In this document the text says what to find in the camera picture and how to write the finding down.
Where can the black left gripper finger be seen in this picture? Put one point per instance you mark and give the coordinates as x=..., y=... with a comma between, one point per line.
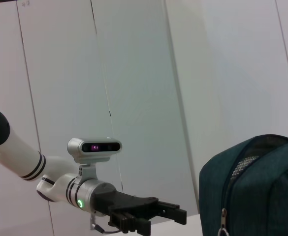
x=174, y=212
x=131, y=223

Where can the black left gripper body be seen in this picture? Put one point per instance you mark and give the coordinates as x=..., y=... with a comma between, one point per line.
x=124, y=202

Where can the dark teal insulated lunch bag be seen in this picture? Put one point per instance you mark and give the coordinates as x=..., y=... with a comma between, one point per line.
x=257, y=196

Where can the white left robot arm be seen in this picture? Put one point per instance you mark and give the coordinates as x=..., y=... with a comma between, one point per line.
x=23, y=157

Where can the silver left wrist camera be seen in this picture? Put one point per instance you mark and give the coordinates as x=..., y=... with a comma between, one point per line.
x=94, y=148

